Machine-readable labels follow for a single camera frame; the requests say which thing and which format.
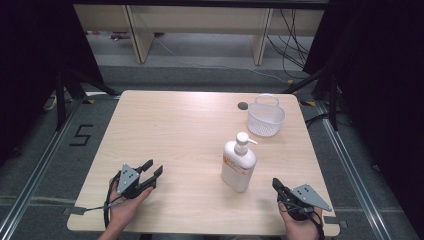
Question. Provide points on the grey tape piece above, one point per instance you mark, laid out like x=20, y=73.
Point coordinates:
x=75, y=210
x=335, y=221

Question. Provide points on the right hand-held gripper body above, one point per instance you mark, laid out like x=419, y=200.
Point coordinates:
x=308, y=196

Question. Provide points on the black curtain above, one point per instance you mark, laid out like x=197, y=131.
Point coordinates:
x=30, y=66
x=383, y=83

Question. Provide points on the person's right hand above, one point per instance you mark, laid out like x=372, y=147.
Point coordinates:
x=301, y=230

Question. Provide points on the metal floor rail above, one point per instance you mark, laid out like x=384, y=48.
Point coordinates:
x=30, y=185
x=353, y=181

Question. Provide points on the person's left hand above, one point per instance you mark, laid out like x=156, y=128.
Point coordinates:
x=121, y=210

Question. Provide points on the black metal stand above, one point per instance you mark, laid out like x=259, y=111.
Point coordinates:
x=333, y=100
x=60, y=100

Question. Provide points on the dark round table grommet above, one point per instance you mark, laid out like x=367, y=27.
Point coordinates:
x=243, y=106

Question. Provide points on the beige wooden desk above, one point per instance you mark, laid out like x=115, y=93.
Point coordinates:
x=200, y=18

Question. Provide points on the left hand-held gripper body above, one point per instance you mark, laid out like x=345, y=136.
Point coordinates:
x=128, y=178

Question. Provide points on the white pump bottle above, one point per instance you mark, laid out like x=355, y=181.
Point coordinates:
x=236, y=170

